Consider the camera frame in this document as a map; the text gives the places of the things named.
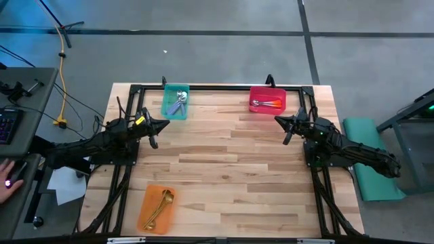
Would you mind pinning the black tripod stand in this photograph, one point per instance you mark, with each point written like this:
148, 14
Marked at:
68, 27

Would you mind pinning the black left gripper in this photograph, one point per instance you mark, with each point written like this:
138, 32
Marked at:
146, 127

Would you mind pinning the black round caster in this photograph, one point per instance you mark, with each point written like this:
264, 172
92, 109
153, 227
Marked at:
38, 222

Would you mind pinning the pink plastic bin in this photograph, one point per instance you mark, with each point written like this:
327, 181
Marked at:
268, 93

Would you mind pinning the black backlit keyboard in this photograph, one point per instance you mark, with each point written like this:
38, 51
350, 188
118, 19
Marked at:
8, 125

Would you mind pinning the gray computer desk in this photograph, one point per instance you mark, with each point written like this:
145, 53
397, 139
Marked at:
30, 88

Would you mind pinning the yellow label tag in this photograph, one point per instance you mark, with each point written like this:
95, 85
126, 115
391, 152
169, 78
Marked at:
139, 120

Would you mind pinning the white paper sheet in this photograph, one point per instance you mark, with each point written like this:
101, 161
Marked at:
68, 186

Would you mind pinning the black computer mouse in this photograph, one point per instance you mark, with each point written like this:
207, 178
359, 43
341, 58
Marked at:
19, 169

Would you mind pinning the teal plastic bin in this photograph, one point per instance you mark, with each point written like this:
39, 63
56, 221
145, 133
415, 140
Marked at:
165, 91

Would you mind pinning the orange plastic bin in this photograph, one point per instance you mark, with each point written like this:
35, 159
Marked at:
146, 203

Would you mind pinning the silver metal bracket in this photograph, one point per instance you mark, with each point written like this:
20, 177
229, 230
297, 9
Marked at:
127, 240
315, 241

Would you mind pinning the person's hand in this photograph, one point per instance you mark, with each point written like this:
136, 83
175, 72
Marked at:
5, 193

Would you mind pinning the gray metal table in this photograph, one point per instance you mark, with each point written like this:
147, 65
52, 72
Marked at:
407, 112

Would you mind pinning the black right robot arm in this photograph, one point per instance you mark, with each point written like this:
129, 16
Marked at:
366, 157

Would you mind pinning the black aluminium table frame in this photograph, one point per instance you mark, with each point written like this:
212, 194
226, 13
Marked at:
220, 88

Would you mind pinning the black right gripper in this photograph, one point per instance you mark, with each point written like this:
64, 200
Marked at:
306, 124

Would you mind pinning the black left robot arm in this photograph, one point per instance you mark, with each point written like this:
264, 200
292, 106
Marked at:
95, 144

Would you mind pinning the black curved clamp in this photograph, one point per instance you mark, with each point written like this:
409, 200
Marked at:
270, 79
164, 80

